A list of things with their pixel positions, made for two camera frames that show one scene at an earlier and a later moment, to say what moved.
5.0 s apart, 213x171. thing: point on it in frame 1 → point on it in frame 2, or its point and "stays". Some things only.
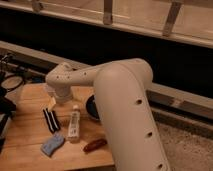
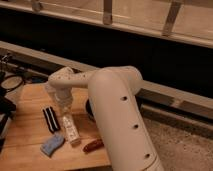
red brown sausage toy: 94,144 stays
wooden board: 40,137 stays
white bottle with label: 74,128 → 71,130
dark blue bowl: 92,107 stays
